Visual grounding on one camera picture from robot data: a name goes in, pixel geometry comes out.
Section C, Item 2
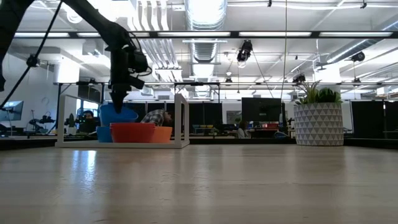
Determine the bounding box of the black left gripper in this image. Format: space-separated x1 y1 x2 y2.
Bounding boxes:
108 45 146 114

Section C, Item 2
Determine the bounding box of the red mini bowl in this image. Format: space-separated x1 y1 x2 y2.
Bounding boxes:
109 122 157 144

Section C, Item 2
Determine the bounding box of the orange mini bowl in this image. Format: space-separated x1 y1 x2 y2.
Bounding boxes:
152 126 174 144

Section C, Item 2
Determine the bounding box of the person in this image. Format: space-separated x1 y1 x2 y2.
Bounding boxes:
139 108 174 128
236 120 249 139
79 109 100 134

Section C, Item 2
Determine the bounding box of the white perforated metal rack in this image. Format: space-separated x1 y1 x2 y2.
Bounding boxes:
55 93 191 149

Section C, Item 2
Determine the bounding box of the lit computer monitor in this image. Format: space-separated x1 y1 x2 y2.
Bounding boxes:
0 100 24 122

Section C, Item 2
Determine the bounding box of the black monitor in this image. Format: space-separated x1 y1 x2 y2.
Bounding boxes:
241 97 282 123

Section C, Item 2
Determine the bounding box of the succulent in patterned white pot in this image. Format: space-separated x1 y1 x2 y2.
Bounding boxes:
293 80 345 147

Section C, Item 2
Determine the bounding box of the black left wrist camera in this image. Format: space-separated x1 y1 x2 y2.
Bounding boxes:
126 49 150 77

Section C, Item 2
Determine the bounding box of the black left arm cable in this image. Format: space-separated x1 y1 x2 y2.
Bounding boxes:
0 0 65 110

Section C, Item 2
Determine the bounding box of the silver ventilation duct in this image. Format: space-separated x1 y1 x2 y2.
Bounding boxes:
325 15 398 65
183 0 229 65

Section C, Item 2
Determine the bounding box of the black overhead camera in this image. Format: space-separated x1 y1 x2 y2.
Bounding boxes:
236 39 254 63

